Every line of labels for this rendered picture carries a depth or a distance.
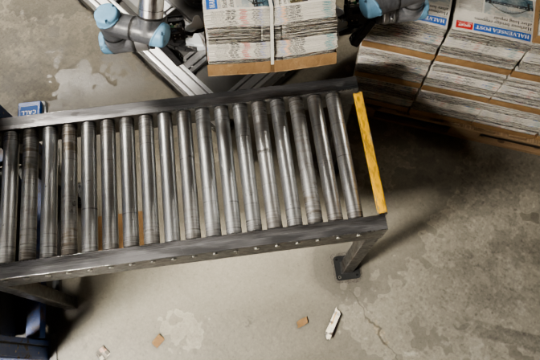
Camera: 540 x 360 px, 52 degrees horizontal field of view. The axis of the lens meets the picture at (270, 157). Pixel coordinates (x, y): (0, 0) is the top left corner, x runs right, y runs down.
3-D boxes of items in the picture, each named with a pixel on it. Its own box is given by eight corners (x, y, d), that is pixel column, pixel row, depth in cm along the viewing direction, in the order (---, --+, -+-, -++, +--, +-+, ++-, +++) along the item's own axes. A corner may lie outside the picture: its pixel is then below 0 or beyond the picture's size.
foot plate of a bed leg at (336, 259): (358, 249, 250) (358, 249, 249) (364, 281, 245) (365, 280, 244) (329, 253, 249) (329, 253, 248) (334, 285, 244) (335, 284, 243)
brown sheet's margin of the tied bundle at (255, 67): (251, 19, 184) (251, 8, 181) (260, 73, 164) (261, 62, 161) (202, 22, 182) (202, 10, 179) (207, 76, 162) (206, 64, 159)
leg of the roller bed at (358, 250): (351, 259, 248) (378, 222, 185) (353, 272, 246) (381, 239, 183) (339, 261, 248) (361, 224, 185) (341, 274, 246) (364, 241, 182)
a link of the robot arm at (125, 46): (96, 45, 170) (104, 59, 178) (132, 42, 171) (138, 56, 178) (96, 24, 173) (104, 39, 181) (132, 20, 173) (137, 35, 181)
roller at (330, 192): (322, 94, 193) (317, 89, 189) (346, 224, 176) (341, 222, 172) (309, 99, 195) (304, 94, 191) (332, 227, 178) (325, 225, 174)
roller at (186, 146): (191, 112, 192) (189, 105, 188) (202, 243, 176) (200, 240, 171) (177, 114, 192) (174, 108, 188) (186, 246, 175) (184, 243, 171)
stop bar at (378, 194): (362, 93, 189) (362, 90, 187) (387, 214, 173) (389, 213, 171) (352, 94, 189) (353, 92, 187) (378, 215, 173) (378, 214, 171)
